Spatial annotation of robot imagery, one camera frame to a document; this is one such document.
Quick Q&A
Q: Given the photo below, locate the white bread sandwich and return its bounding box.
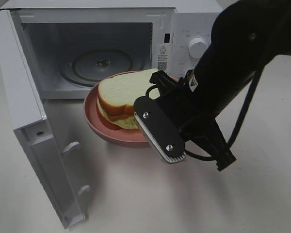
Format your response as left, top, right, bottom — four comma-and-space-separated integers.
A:
96, 68, 158, 130

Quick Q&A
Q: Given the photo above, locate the white microwave oven body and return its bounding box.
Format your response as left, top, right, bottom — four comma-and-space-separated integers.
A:
0, 0, 222, 99

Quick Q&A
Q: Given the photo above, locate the pink round plate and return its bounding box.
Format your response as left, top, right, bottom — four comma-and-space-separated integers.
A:
83, 71, 149, 148

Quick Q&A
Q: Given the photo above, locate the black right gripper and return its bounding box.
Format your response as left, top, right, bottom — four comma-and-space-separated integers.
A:
149, 70, 236, 171

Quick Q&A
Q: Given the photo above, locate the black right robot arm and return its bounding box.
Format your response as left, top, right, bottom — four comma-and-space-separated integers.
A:
134, 0, 291, 170

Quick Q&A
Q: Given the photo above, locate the upper white power knob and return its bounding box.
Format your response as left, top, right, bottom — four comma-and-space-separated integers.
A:
187, 36, 209, 58

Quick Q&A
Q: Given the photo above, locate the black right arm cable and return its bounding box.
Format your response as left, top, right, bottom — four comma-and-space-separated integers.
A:
145, 70, 261, 162

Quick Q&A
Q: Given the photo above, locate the white warning label sticker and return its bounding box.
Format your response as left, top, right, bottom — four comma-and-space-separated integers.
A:
156, 43, 170, 72

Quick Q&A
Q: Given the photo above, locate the white microwave door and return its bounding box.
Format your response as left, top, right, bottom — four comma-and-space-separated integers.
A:
0, 10, 91, 229

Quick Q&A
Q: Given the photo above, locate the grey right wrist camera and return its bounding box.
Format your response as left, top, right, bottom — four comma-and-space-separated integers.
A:
133, 96, 186, 164

